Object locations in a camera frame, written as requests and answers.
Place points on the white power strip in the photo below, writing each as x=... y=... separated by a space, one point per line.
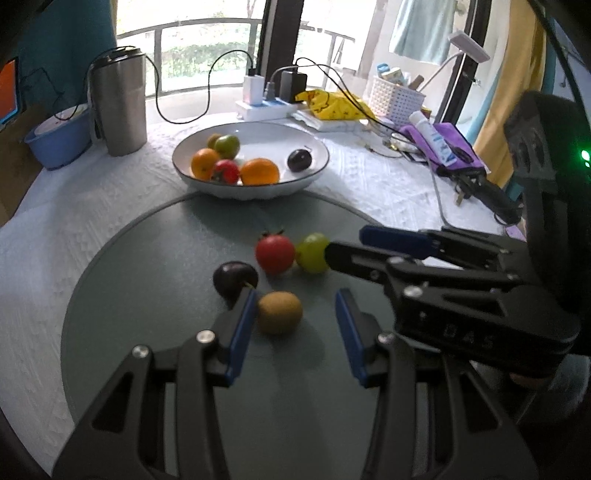
x=268 y=110

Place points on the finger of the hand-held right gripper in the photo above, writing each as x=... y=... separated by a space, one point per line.
x=392 y=240
x=351 y=258

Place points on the white paper stack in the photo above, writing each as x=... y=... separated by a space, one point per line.
x=332 y=125

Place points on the large orange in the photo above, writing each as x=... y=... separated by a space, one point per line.
x=260 y=171

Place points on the brown kiwi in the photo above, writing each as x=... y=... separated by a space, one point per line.
x=213 y=140
x=279 y=312

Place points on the stainless steel thermos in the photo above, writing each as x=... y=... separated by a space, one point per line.
x=121 y=101

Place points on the tablet with orange screen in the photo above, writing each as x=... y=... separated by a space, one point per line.
x=7 y=90

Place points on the hanging light blue cloth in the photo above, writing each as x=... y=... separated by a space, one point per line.
x=427 y=27

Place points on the white charger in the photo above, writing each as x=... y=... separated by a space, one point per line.
x=253 y=90

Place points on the white plastic basket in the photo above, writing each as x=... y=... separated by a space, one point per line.
x=397 y=99

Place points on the white and blue tube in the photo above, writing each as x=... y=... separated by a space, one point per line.
x=434 y=141

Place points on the black handheld device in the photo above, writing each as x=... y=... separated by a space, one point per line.
x=489 y=194

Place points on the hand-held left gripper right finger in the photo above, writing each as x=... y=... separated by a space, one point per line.
x=351 y=332

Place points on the blue curtain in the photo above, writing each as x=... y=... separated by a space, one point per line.
x=60 y=41

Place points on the green apple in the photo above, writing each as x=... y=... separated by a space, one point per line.
x=228 y=146

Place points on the blue plastic basin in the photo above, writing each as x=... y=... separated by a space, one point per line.
x=60 y=138

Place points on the light green fruit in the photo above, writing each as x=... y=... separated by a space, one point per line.
x=311 y=254

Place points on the black window frame post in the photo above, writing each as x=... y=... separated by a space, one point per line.
x=281 y=27

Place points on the small orange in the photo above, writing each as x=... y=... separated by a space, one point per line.
x=203 y=164

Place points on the balcony railing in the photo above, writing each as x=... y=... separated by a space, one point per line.
x=158 y=60

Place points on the black charger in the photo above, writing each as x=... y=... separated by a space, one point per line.
x=291 y=85

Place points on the yellow plastic bag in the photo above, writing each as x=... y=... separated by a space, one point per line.
x=332 y=104

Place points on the purple pouch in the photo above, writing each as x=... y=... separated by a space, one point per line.
x=461 y=134

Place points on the white bowl with dark rim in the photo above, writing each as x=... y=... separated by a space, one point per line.
x=258 y=138

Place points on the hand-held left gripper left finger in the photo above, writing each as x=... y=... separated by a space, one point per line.
x=242 y=332

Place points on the red apple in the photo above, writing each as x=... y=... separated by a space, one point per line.
x=226 y=172

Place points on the round grey placemat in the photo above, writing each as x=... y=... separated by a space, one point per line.
x=161 y=277

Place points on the white desk lamp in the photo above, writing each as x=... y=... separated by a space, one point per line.
x=468 y=46

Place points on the red tomato with calyx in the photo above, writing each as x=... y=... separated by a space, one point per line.
x=275 y=254

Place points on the dark purple plum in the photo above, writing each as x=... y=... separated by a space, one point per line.
x=299 y=160
x=233 y=277

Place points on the yellow curtain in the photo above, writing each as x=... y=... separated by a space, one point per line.
x=512 y=83

